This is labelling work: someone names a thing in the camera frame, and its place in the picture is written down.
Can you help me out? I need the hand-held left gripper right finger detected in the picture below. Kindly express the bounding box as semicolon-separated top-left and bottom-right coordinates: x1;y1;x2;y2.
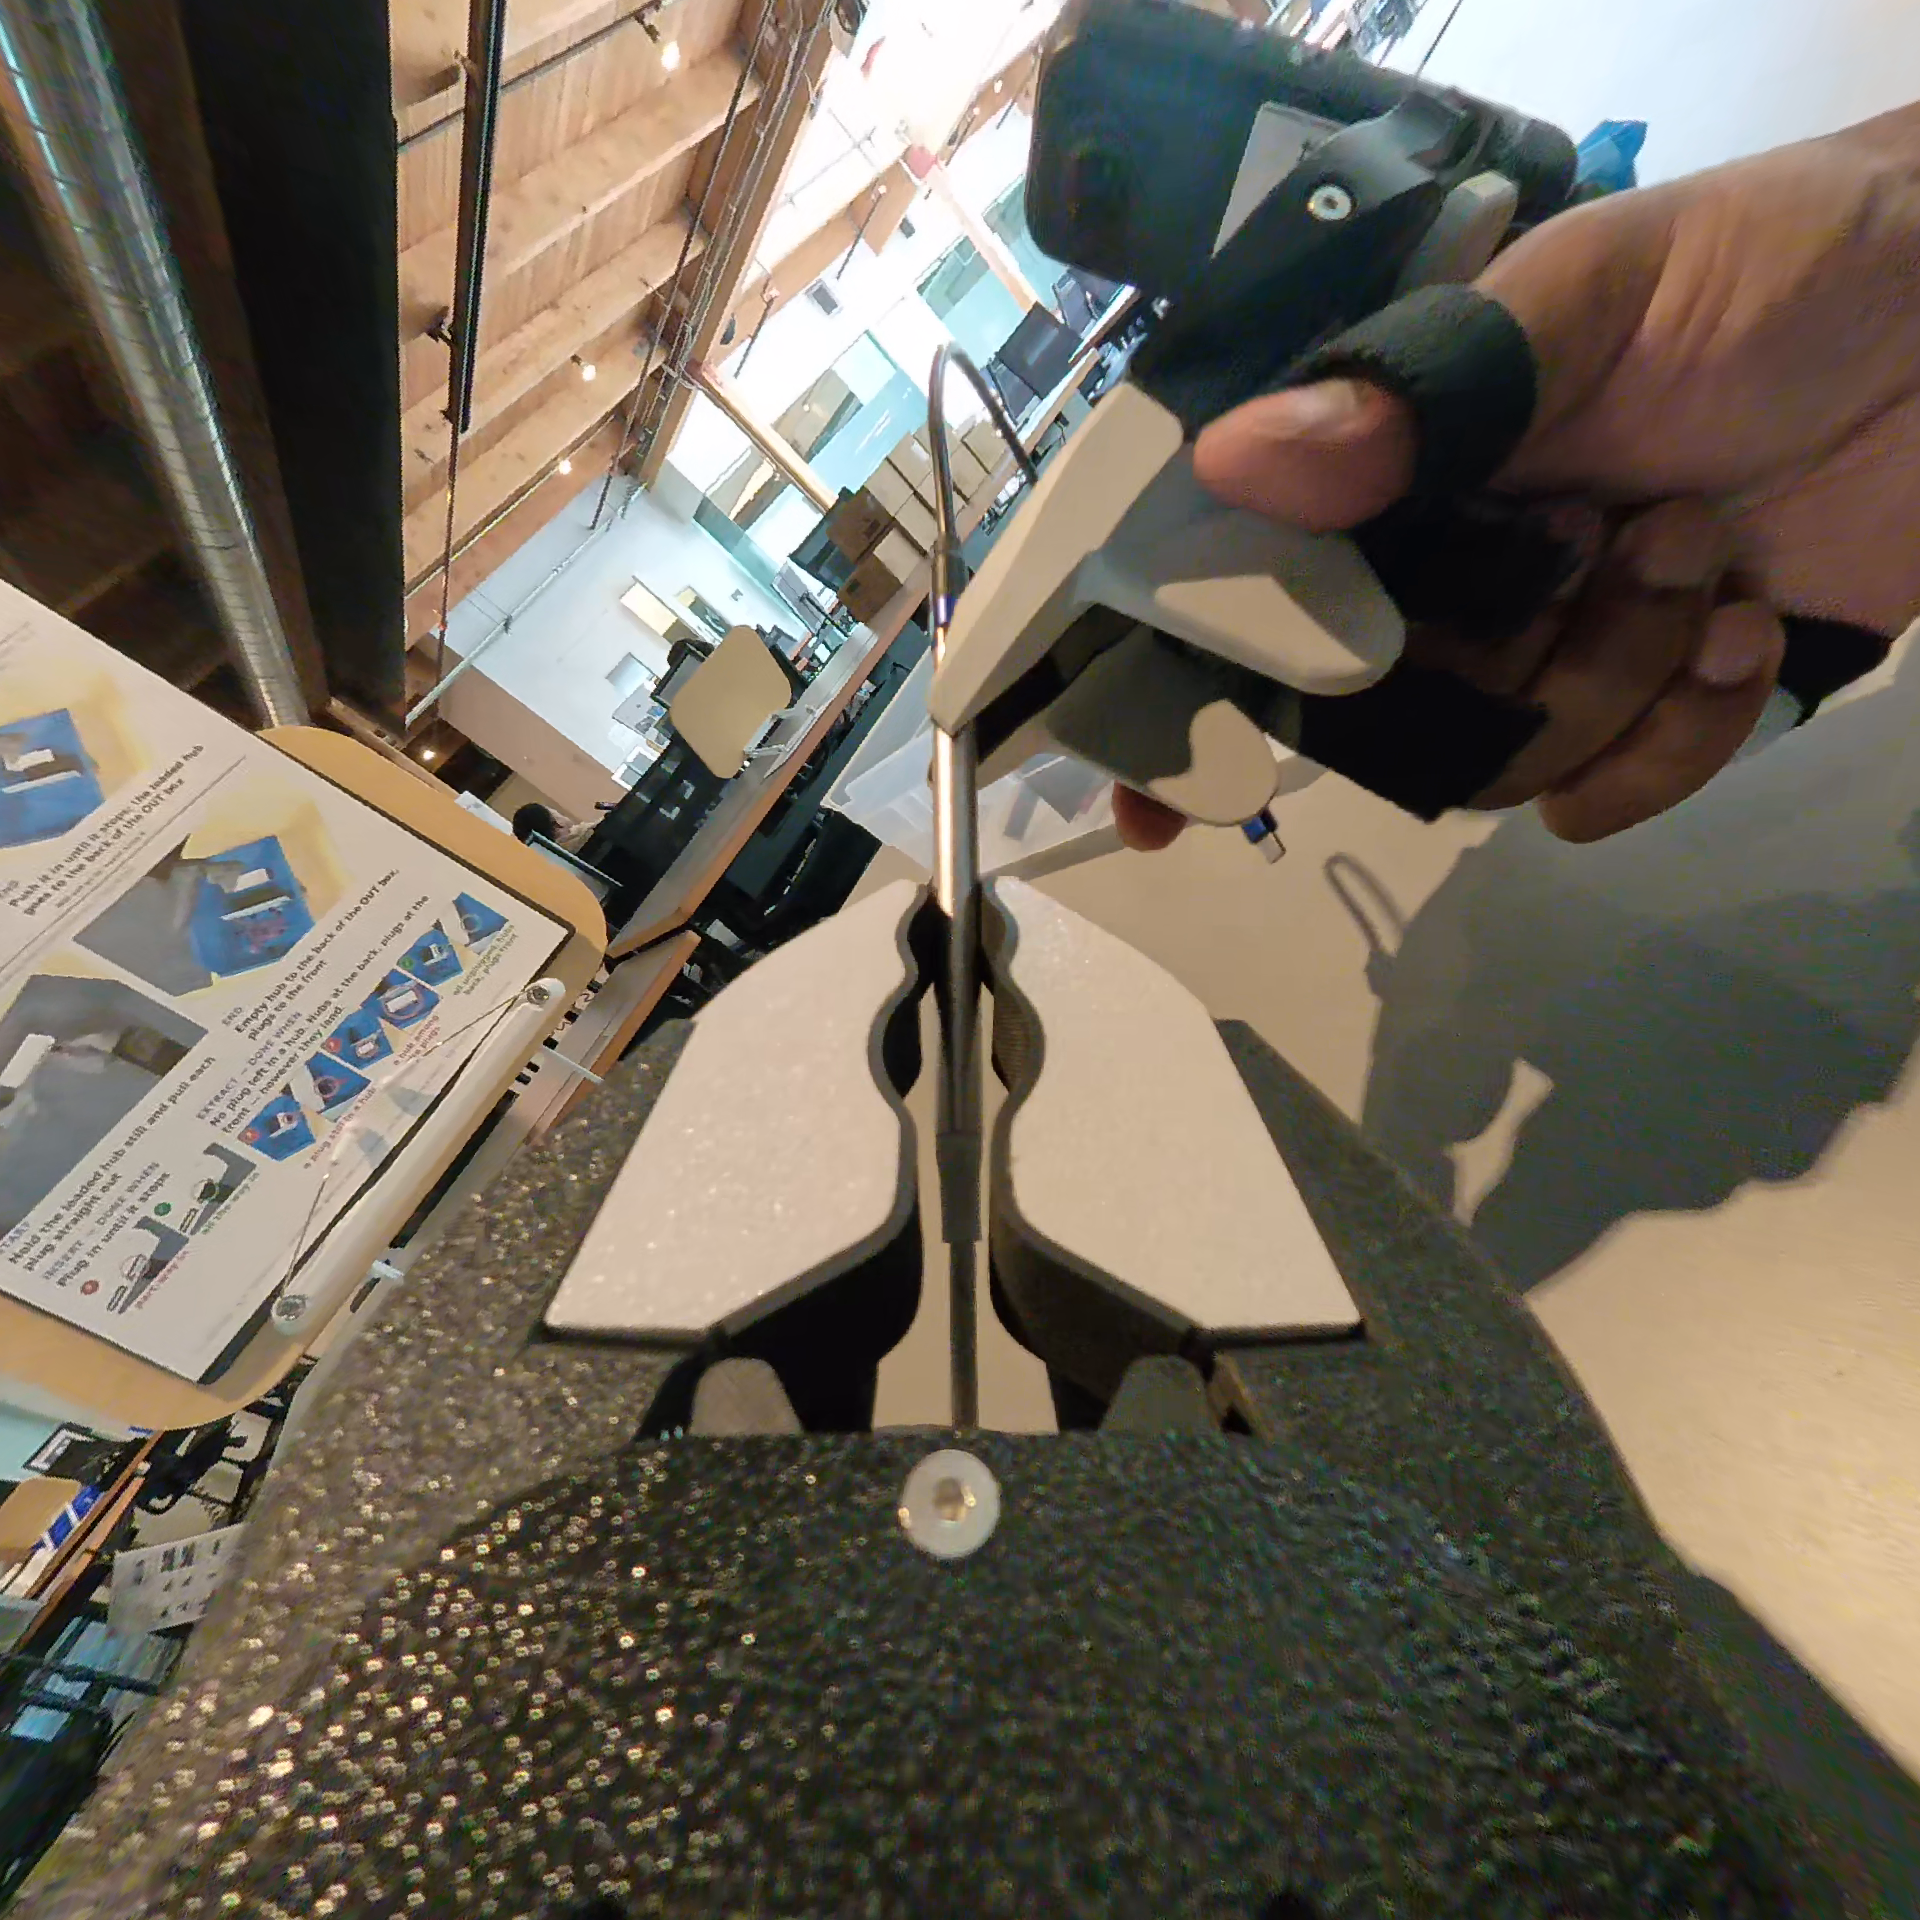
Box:
981;873;1368;1405

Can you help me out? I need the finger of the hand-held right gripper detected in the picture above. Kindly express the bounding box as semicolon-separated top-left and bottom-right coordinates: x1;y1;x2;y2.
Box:
981;607;1284;827
927;386;1408;740

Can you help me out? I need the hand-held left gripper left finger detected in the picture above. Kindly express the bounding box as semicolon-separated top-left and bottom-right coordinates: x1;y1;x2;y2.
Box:
539;877;940;1405

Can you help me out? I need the clear plastic bin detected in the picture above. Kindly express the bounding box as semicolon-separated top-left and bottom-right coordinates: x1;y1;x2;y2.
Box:
821;722;1145;889

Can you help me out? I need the silver USB hub white cable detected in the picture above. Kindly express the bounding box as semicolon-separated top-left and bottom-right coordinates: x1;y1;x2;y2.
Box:
930;641;985;1430

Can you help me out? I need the person's right hand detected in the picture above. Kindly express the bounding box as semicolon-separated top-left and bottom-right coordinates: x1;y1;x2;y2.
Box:
1115;103;1920;855

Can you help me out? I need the stack of cardboard boxes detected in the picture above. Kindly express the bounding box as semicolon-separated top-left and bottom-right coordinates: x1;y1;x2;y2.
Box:
824;412;1042;624

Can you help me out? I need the wooden top office desk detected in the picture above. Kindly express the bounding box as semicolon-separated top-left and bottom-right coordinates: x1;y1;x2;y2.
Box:
594;594;940;966

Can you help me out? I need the beige document stand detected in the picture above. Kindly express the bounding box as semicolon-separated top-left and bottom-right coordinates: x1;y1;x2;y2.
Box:
666;627;806;782

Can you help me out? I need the printed instruction sheet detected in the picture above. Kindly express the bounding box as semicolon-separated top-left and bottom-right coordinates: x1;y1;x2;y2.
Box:
0;577;574;1386

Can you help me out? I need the silver ventilation duct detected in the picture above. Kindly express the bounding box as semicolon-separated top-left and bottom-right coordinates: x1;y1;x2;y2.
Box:
0;0;314;732

